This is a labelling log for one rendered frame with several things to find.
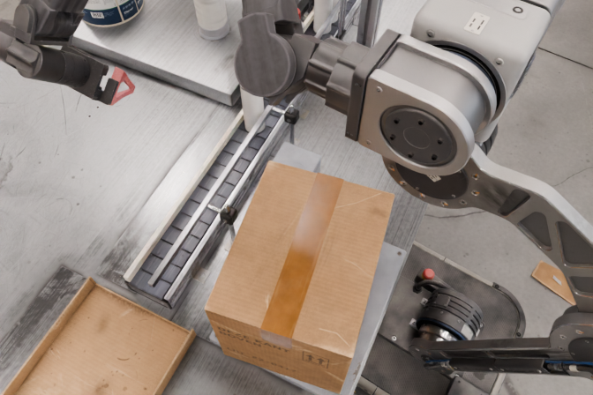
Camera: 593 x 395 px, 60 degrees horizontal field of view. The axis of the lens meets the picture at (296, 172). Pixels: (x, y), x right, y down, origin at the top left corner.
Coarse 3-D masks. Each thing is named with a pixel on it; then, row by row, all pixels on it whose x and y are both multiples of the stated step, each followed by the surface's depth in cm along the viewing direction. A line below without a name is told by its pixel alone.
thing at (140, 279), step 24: (312, 24) 153; (336, 24) 153; (240, 144) 128; (216, 168) 124; (240, 168) 124; (192, 192) 120; (168, 240) 114; (192, 240) 114; (144, 264) 110; (144, 288) 107; (168, 288) 107
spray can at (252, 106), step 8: (240, 88) 118; (248, 96) 118; (256, 96) 119; (248, 104) 120; (256, 104) 121; (248, 112) 123; (256, 112) 123; (248, 120) 126; (256, 120) 125; (248, 128) 128; (264, 128) 130
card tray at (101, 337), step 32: (96, 288) 112; (64, 320) 107; (96, 320) 108; (128, 320) 108; (160, 320) 108; (64, 352) 105; (96, 352) 105; (128, 352) 105; (160, 352) 105; (32, 384) 101; (64, 384) 101; (96, 384) 101; (128, 384) 101; (160, 384) 98
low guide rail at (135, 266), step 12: (312, 12) 150; (240, 120) 129; (228, 132) 126; (216, 156) 123; (204, 168) 120; (192, 180) 118; (180, 204) 115; (168, 216) 113; (156, 240) 111; (144, 252) 108; (132, 264) 107; (132, 276) 107
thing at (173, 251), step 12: (336, 12) 144; (324, 24) 140; (264, 120) 123; (252, 132) 120; (240, 156) 117; (228, 168) 114; (216, 192) 112; (204, 204) 109; (192, 216) 108; (192, 228) 107; (180, 240) 104; (168, 252) 103; (168, 264) 102; (156, 276) 100
